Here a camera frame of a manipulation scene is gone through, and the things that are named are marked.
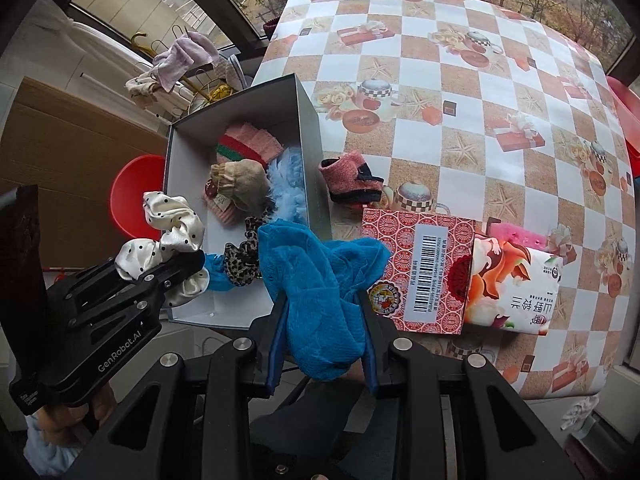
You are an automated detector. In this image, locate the blue mesh cloth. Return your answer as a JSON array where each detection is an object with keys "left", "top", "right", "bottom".
[
  {"left": 204, "top": 254, "right": 234, "bottom": 292},
  {"left": 258, "top": 220, "right": 390, "bottom": 382}
]

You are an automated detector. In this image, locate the leopard print scrunchie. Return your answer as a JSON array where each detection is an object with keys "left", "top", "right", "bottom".
[{"left": 224, "top": 217, "right": 264, "bottom": 287}]

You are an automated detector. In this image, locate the white polka dot scrunchie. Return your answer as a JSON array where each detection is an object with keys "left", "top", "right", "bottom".
[{"left": 115, "top": 191, "right": 209, "bottom": 310}]

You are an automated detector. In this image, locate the beige knit hat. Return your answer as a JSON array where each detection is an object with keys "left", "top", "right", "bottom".
[{"left": 209, "top": 158, "right": 270, "bottom": 216}]

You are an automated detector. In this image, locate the light blue fluffy duster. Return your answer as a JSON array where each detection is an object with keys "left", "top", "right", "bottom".
[{"left": 267, "top": 148, "right": 308, "bottom": 226}]

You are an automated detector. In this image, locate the pink striped knit glove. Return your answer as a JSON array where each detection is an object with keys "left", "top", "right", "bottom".
[{"left": 204, "top": 122, "right": 284, "bottom": 226}]

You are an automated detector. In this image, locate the person's left hand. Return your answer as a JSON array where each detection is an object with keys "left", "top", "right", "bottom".
[{"left": 37, "top": 384, "right": 117, "bottom": 446}]

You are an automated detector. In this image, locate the red patterned cardboard box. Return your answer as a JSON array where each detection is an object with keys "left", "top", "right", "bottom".
[{"left": 361, "top": 208, "right": 475, "bottom": 335}]

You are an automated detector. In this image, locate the pink black knit sock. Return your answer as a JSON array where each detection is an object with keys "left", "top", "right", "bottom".
[{"left": 319, "top": 151, "right": 384, "bottom": 205}]

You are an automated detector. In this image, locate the red plastic chair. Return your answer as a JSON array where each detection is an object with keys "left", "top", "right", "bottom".
[{"left": 108, "top": 154, "right": 165, "bottom": 240}]

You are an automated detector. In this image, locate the brown cardboard panel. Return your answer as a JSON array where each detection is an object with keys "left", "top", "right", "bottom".
[{"left": 1, "top": 77, "right": 167, "bottom": 269}]

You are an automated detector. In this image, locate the grey white cardboard box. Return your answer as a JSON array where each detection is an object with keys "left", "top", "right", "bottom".
[{"left": 165, "top": 75, "right": 331, "bottom": 330}]

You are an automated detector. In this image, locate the checkered patterned tablecloth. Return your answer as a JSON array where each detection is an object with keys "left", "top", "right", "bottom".
[{"left": 256, "top": 0, "right": 636, "bottom": 399}]

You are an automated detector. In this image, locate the beige hanging cloth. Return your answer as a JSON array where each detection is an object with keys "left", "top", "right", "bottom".
[{"left": 125, "top": 73, "right": 193, "bottom": 118}]

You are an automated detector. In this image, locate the pink hanging towel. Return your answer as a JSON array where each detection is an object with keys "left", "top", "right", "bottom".
[{"left": 152, "top": 30, "right": 219, "bottom": 92}]

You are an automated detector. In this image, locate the dark red knit slipper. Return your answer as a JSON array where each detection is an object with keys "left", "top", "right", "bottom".
[{"left": 262, "top": 16, "right": 280, "bottom": 40}]

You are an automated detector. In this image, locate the pink plastic basin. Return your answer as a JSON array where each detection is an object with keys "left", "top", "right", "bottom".
[{"left": 606, "top": 76, "right": 640, "bottom": 150}]

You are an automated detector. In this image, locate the gold wire umbrella stand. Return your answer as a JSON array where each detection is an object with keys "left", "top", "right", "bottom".
[{"left": 129, "top": 24, "right": 241, "bottom": 111}]

